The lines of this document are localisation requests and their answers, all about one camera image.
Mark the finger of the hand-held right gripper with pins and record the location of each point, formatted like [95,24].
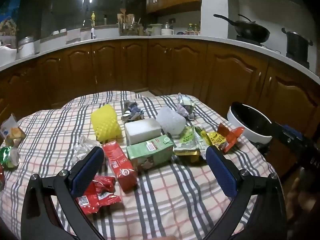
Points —
[287,133]

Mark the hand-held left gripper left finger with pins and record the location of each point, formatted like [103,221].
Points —
[87,172]

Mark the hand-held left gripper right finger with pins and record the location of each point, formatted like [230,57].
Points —
[221,173]

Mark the red carton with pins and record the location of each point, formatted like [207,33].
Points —
[118,162]

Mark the yellow red wrapper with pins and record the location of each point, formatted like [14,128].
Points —
[215,138]

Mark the white trash bin black inside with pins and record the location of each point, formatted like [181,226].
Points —
[246,133]

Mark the green yellow sachet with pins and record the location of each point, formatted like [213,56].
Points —
[187,140]

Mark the green carton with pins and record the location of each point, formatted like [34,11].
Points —
[147,152]

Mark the white foam net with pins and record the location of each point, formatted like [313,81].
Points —
[170,121]

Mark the person's right hand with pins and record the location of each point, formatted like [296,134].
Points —
[296,200]

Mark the crumpled red wrapper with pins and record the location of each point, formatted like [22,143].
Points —
[100,195]

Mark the crumpled white plastic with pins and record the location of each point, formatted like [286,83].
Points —
[83,146]

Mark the orange wrapper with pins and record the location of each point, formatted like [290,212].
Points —
[231,140]

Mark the yellow foam net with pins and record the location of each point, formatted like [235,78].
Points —
[105,122]

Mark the plaid cloth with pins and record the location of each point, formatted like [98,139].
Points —
[170,200]

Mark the white foam block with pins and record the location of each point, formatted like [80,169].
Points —
[142,132]

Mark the crumpled grey blue paper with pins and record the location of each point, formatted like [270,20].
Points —
[132,112]

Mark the crumpled silver wrapper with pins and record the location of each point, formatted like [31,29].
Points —
[185,106]

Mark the green foil wrapper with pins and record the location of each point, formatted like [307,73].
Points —
[10,156]

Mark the tan crumpled wrapper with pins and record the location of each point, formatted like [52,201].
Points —
[16,134]

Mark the red packet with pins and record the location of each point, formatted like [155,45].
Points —
[1,177]

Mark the black cooking pot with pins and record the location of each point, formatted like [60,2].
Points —
[296,46]

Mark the orange white snack packet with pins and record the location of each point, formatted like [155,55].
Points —
[8,123]

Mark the gas stove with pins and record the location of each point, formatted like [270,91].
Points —
[246,40]

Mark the black wok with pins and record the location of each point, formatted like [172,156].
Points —
[252,31]

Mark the row of wooden cabinet doors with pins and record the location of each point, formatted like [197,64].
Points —
[175,67]

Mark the white pot steel lid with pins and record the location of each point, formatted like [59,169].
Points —
[26,48]

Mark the yellow lidded jar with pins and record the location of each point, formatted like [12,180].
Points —
[196,29]
[190,29]

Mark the kitchen faucet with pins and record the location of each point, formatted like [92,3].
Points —
[92,33]

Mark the white kitchen countertop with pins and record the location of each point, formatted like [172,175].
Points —
[175,39]

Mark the white kitchen appliance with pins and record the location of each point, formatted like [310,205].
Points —
[7,53]

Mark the white bowl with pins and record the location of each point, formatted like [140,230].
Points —
[63,30]
[55,32]

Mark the utensil holder with utensils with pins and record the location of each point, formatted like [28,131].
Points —
[128,28]

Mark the yellow bottle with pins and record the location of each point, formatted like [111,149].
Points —
[93,17]

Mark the white canister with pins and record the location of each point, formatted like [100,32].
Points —
[155,29]

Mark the dark window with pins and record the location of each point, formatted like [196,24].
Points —
[62,10]

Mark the wall outlet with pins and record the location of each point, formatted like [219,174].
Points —
[172,20]

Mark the wall poster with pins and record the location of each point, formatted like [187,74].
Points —
[10,15]

